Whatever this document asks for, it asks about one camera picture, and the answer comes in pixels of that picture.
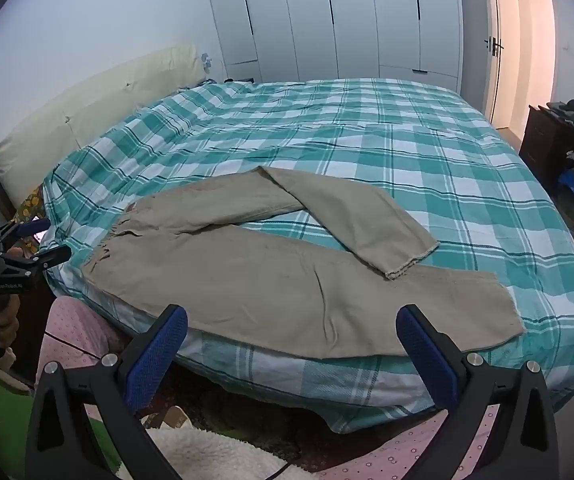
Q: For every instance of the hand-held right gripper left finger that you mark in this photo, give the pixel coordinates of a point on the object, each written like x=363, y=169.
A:
x=167, y=335

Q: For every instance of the dark wooden dresser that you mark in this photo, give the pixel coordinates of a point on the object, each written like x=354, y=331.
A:
x=542, y=140

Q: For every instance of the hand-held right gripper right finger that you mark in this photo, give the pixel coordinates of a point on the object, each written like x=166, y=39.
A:
x=424, y=350

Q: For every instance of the beige pants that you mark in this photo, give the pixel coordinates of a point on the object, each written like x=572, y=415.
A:
x=267, y=285

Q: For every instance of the white wardrobe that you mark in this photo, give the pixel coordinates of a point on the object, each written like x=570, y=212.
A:
x=357, y=20

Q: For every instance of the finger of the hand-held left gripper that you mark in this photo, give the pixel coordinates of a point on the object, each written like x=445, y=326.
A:
x=29, y=227
x=47, y=257

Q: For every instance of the teal plaid bedsheet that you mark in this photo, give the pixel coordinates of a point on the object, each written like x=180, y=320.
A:
x=367, y=135

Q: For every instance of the white fluffy blanket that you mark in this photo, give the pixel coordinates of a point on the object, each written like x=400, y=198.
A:
x=202, y=452

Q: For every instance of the person's pink dotted pajamas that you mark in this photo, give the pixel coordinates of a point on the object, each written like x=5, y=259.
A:
x=77, y=325

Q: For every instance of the yellow floral pillow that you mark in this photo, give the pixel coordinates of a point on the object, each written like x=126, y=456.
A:
x=29, y=202

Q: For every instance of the white door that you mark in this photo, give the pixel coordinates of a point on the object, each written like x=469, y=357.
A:
x=494, y=20

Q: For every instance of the white wall socket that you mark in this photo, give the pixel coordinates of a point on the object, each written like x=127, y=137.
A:
x=207, y=60

